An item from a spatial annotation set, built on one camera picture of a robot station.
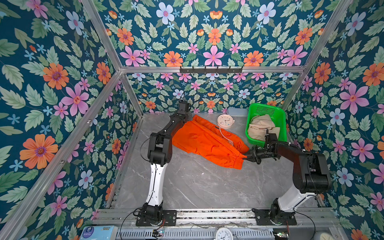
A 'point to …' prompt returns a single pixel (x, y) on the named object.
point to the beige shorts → (257, 128)
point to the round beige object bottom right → (326, 236)
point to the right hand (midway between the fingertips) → (242, 153)
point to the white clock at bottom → (223, 233)
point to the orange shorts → (203, 139)
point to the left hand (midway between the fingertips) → (188, 109)
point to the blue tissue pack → (99, 232)
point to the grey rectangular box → (238, 112)
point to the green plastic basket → (277, 114)
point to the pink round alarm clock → (225, 121)
